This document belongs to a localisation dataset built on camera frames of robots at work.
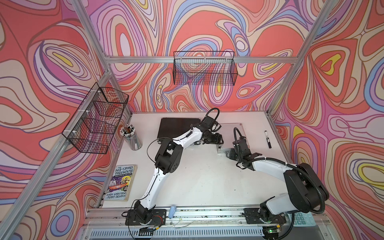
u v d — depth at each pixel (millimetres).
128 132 866
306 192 437
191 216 751
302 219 717
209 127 806
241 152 704
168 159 596
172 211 733
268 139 1021
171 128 1054
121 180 837
